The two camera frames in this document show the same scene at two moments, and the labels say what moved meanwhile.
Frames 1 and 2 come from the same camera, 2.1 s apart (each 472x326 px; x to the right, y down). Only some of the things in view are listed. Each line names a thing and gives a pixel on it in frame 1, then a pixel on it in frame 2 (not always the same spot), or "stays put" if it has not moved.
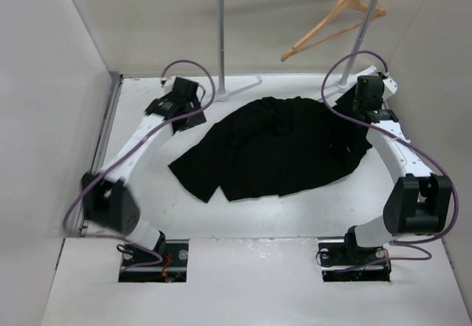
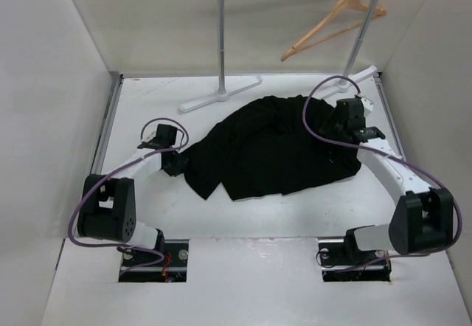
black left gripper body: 192,121 -> 177,164
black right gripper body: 348,102 -> 334,127
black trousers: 273,146 stays put
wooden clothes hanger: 349,3 stays put
